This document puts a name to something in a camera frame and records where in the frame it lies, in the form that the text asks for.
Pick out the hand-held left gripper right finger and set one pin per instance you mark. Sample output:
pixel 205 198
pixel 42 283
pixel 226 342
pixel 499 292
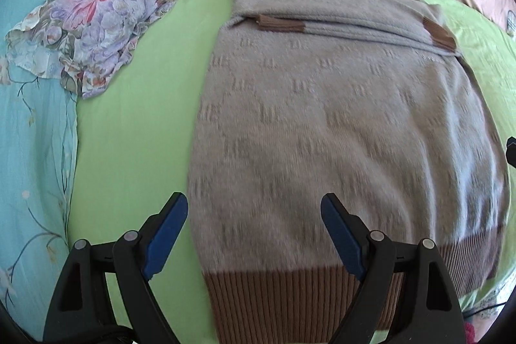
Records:
pixel 342 237

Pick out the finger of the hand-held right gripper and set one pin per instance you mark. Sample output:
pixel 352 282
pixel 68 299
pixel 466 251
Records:
pixel 512 150

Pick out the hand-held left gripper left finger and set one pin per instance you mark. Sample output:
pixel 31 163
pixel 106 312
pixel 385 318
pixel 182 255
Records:
pixel 166 235

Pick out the beige knit sweater brown trim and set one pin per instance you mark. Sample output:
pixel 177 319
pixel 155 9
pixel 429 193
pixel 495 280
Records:
pixel 334 126

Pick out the green bed sheet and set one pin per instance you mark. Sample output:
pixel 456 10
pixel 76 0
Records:
pixel 137 134

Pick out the turquoise floral bed sheet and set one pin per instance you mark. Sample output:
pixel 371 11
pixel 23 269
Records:
pixel 34 126

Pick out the floral ruffled cloth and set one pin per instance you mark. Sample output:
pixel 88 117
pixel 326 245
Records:
pixel 100 9

